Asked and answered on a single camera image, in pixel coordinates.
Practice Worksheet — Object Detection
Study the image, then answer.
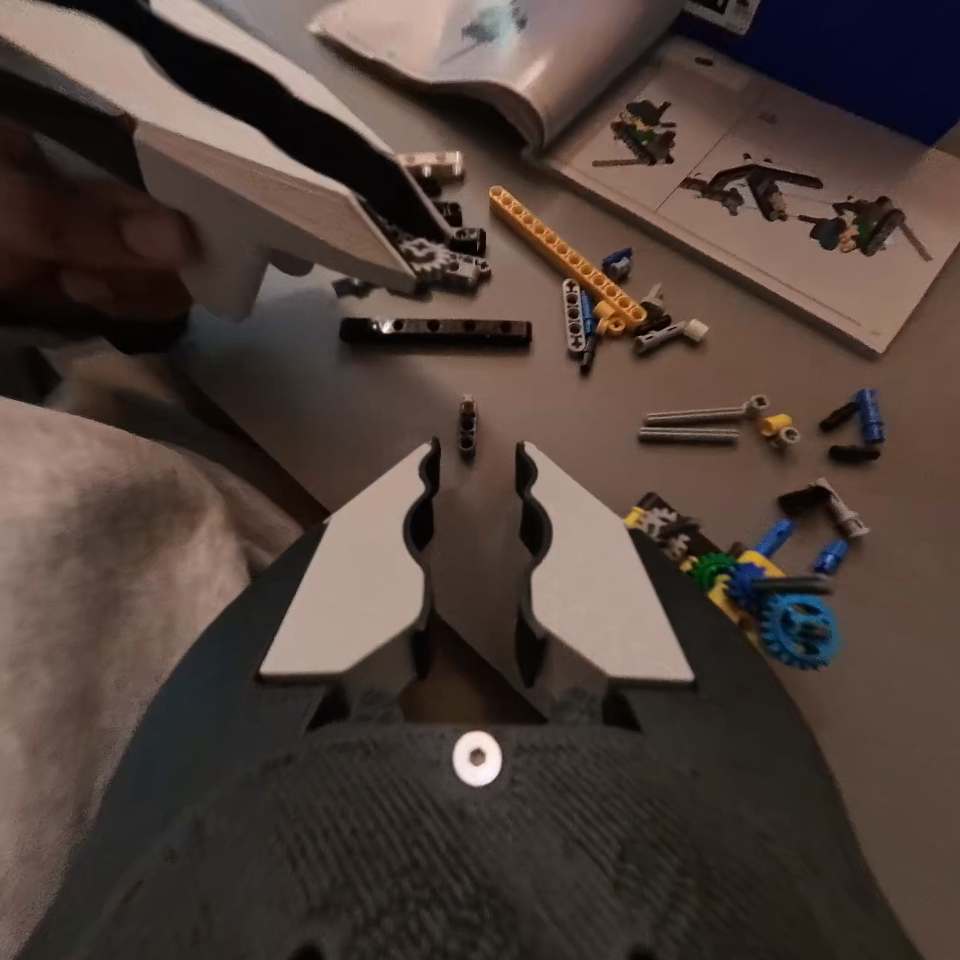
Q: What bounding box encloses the grey lego pin white bush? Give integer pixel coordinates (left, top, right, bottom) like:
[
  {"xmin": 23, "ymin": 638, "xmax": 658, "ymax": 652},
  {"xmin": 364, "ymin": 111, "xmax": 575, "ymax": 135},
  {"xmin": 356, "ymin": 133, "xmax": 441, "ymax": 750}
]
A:
[{"xmin": 633, "ymin": 318, "xmax": 710, "ymax": 355}]

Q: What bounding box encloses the light grey lego axle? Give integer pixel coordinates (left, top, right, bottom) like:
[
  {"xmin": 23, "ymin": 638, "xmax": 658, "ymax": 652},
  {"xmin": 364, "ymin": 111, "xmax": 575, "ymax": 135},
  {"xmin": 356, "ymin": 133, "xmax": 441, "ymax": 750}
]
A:
[{"xmin": 639, "ymin": 426, "xmax": 740, "ymax": 445}]

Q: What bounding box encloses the open lego instruction booklet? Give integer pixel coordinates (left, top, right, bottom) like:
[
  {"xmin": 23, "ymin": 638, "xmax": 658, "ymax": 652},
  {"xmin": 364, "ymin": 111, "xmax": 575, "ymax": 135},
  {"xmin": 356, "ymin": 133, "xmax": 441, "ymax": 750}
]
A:
[{"xmin": 307, "ymin": 0, "xmax": 960, "ymax": 355}]

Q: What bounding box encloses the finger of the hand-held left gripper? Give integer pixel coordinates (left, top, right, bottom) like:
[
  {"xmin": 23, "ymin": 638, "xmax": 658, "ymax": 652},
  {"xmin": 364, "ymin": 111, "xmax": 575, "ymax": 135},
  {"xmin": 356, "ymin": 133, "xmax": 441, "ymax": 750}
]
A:
[
  {"xmin": 0, "ymin": 0, "xmax": 420, "ymax": 324},
  {"xmin": 168, "ymin": 0, "xmax": 453, "ymax": 245}
]

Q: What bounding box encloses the grey lego axle with connector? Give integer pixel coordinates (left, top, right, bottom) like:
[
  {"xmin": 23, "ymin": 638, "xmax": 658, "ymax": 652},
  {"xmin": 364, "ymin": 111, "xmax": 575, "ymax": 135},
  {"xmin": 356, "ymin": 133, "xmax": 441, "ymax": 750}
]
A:
[{"xmin": 645, "ymin": 395, "xmax": 771, "ymax": 426}]

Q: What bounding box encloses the light grey lego pin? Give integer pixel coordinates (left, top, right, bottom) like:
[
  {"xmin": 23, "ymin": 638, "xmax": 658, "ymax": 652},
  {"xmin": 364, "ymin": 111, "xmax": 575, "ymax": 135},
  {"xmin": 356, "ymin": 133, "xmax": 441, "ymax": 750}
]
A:
[{"xmin": 813, "ymin": 477, "xmax": 871, "ymax": 537}]

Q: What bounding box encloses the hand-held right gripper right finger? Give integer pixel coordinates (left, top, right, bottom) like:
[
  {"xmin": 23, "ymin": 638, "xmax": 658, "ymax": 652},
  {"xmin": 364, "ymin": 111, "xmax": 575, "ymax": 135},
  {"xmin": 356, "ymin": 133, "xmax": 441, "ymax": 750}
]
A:
[{"xmin": 513, "ymin": 441, "xmax": 697, "ymax": 690}]

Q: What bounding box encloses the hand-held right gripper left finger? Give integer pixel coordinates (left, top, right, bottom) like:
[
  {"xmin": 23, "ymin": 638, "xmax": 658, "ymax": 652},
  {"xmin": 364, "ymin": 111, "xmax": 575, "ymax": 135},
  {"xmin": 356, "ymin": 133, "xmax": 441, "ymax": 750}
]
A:
[{"xmin": 258, "ymin": 438, "xmax": 444, "ymax": 685}]

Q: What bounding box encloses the long black lego beam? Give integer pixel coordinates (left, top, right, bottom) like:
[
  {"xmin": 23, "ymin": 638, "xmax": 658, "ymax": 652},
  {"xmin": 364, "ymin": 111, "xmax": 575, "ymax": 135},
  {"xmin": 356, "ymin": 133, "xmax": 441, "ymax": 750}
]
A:
[{"xmin": 339, "ymin": 317, "xmax": 534, "ymax": 348}]

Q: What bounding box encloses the blue plastic bin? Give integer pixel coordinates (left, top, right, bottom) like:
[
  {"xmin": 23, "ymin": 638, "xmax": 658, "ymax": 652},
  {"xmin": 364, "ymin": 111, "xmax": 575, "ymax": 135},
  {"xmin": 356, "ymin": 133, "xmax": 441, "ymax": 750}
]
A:
[{"xmin": 671, "ymin": 0, "xmax": 960, "ymax": 147}]

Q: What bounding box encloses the grey lego gear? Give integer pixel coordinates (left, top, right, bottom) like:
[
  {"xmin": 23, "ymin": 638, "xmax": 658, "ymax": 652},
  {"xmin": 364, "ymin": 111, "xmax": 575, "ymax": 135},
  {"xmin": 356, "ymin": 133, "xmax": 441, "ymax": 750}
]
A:
[{"xmin": 397, "ymin": 234, "xmax": 457, "ymax": 290}]

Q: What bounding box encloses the lego gear assembly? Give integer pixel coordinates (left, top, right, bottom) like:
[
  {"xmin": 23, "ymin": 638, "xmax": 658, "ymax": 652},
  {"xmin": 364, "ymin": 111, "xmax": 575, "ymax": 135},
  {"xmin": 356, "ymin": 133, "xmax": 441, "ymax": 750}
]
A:
[{"xmin": 624, "ymin": 491, "xmax": 841, "ymax": 672}]

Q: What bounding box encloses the thin light grey lego liftarm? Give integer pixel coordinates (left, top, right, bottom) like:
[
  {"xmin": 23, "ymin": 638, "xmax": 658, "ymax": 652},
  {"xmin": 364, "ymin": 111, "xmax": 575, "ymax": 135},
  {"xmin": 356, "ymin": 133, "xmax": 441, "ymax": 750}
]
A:
[{"xmin": 561, "ymin": 279, "xmax": 586, "ymax": 354}]

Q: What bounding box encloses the person's left hand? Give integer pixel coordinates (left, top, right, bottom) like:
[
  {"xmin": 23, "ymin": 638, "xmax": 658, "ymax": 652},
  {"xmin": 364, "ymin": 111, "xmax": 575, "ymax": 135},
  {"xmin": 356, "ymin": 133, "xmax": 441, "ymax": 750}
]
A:
[{"xmin": 0, "ymin": 120, "xmax": 204, "ymax": 316}]

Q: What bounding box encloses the long yellow lego beam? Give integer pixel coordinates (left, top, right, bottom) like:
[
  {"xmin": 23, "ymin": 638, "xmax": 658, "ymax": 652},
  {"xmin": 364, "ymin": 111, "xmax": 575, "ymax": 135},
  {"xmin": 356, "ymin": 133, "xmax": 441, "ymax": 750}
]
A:
[{"xmin": 489, "ymin": 185, "xmax": 648, "ymax": 339}]

